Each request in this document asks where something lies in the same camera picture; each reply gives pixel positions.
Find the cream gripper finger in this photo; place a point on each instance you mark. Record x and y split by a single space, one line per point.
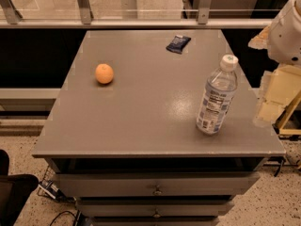
260 41
276 92

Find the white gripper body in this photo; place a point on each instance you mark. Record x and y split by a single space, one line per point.
286 40

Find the clear plastic water bottle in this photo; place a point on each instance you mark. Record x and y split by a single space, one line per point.
218 93

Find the dark blue rxbar wrapper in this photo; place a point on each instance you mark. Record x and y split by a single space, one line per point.
177 44

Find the top drawer with knob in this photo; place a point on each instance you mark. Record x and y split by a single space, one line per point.
155 184

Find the drawer with knob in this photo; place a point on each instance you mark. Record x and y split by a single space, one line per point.
155 209
155 184

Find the orange fruit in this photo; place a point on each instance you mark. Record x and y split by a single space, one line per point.
104 74

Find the middle drawer with knob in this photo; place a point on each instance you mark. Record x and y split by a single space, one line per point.
155 209

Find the power strip on floor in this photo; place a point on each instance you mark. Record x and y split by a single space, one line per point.
50 189

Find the black office chair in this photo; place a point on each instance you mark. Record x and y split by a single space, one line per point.
14 191

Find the yellow wooden frame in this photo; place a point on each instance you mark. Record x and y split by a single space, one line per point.
289 123

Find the metal window rail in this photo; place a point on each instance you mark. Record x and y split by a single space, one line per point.
101 14

